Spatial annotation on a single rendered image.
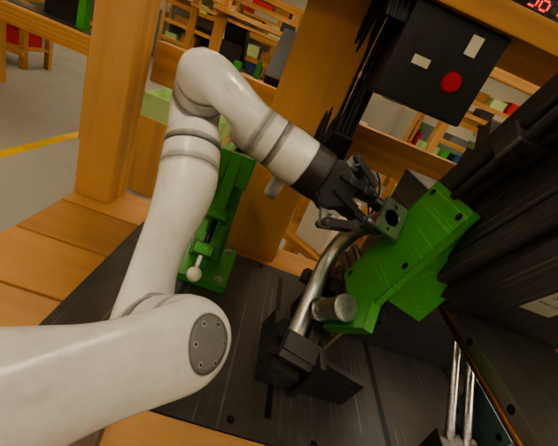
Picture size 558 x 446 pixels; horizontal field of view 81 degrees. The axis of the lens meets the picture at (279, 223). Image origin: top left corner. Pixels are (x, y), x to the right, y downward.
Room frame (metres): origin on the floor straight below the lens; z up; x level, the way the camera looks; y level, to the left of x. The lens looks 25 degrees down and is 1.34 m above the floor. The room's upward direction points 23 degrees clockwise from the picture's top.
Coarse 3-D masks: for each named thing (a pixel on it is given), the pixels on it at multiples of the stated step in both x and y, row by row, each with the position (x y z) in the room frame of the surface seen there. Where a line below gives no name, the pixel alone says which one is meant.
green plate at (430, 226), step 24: (432, 192) 0.48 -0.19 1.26; (408, 216) 0.48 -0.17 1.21; (432, 216) 0.44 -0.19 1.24; (456, 216) 0.40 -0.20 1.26; (384, 240) 0.48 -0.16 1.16; (408, 240) 0.44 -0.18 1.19; (432, 240) 0.40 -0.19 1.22; (456, 240) 0.40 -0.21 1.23; (360, 264) 0.48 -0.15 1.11; (384, 264) 0.43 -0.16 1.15; (408, 264) 0.39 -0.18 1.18; (432, 264) 0.40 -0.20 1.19; (360, 288) 0.43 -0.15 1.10; (384, 288) 0.39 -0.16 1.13; (408, 288) 0.40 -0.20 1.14; (432, 288) 0.40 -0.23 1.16; (408, 312) 0.40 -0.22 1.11
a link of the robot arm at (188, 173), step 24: (168, 144) 0.35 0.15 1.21; (192, 144) 0.35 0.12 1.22; (168, 168) 0.33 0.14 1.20; (192, 168) 0.34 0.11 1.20; (216, 168) 0.37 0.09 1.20; (168, 192) 0.32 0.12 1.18; (192, 192) 0.32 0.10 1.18; (168, 216) 0.31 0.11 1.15; (192, 216) 0.32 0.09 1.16; (144, 240) 0.29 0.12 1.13; (168, 240) 0.30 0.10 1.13; (144, 264) 0.28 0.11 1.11; (168, 264) 0.29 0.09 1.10; (120, 288) 0.25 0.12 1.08; (144, 288) 0.26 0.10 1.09; (168, 288) 0.29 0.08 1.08; (120, 312) 0.23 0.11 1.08
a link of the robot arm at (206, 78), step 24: (192, 48) 0.43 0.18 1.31; (192, 72) 0.40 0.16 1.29; (216, 72) 0.41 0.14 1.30; (192, 96) 0.41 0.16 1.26; (216, 96) 0.41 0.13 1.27; (240, 96) 0.43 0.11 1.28; (240, 120) 0.42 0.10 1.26; (264, 120) 0.43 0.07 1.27; (240, 144) 0.43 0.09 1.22; (264, 144) 0.43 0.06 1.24
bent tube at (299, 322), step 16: (384, 208) 0.47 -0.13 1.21; (400, 208) 0.48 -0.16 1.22; (384, 224) 0.46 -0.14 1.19; (400, 224) 0.47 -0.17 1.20; (336, 240) 0.53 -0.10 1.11; (352, 240) 0.52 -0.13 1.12; (336, 256) 0.52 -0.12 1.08; (320, 272) 0.50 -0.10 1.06; (320, 288) 0.47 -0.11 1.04; (304, 304) 0.45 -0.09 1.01; (304, 320) 0.43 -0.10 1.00
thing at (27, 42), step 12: (24, 0) 4.06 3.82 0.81; (36, 0) 4.27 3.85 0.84; (12, 36) 4.11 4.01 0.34; (24, 36) 4.09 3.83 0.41; (36, 36) 4.42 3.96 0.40; (12, 48) 4.04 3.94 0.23; (24, 48) 4.09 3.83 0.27; (36, 48) 4.38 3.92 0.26; (48, 48) 4.52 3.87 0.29; (24, 60) 4.10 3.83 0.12; (48, 60) 4.52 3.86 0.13
